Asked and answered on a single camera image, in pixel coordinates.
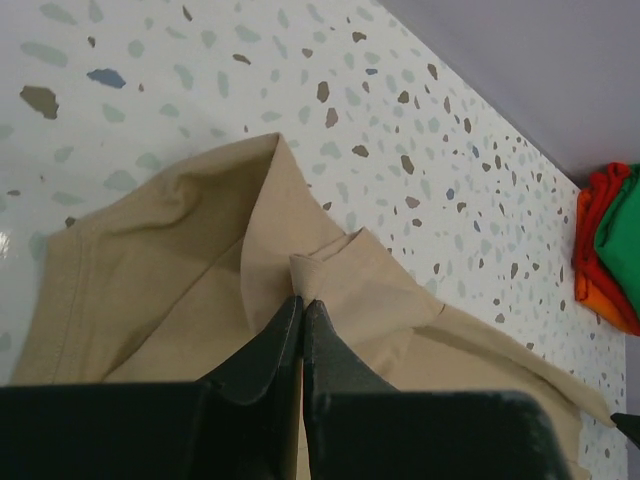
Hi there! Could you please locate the folded red t shirt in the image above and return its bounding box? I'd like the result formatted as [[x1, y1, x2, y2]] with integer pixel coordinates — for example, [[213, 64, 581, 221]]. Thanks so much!
[[572, 161, 632, 296]]

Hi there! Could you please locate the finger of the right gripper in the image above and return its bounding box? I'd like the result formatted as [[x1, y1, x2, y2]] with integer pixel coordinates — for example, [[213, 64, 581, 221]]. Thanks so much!
[[611, 412, 640, 447]]

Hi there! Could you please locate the beige t shirt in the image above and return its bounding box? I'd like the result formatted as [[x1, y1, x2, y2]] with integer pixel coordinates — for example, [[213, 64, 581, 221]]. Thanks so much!
[[11, 134, 610, 479]]

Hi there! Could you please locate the folded orange t shirt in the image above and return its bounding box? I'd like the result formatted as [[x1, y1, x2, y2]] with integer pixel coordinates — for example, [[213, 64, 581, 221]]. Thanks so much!
[[572, 187, 625, 329]]

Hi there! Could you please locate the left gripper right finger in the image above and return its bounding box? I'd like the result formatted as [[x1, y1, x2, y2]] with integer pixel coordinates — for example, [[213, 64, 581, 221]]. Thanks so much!
[[302, 298, 590, 479]]

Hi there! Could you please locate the folded green t shirt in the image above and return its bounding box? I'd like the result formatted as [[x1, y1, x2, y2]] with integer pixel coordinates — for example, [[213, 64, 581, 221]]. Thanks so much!
[[594, 163, 639, 321]]

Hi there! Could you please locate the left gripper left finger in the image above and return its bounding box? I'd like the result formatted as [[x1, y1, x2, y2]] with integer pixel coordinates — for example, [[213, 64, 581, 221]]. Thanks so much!
[[1, 297, 303, 479]]

